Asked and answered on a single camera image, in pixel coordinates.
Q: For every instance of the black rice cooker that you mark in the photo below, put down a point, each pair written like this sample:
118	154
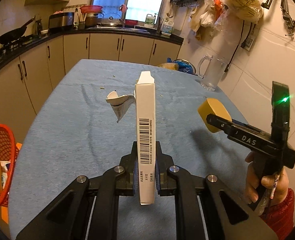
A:
61	20

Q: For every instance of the black frying pan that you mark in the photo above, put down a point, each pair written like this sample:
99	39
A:
15	34

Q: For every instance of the red sleeve forearm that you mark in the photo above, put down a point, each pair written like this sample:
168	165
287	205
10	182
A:
280	217

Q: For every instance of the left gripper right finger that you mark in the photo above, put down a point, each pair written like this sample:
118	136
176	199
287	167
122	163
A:
165	185

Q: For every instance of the red plastic basket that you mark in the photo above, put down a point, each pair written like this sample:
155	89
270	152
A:
8	155

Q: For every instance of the clear glass mug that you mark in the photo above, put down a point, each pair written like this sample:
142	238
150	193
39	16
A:
213	73

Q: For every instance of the green detergent bottle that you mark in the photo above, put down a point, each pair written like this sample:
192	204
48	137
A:
149	21

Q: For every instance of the hanging bag of bread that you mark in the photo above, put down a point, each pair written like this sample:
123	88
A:
240	2

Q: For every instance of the red basin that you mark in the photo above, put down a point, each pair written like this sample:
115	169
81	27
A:
91	9

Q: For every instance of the person right hand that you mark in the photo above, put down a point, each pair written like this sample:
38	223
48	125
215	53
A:
252	183

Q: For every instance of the long white cardboard box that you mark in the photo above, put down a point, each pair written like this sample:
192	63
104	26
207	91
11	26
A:
145	94

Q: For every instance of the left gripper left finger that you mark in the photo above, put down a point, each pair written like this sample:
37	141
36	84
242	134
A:
127	182

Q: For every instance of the blue plastic bag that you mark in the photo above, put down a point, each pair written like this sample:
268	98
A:
183	66

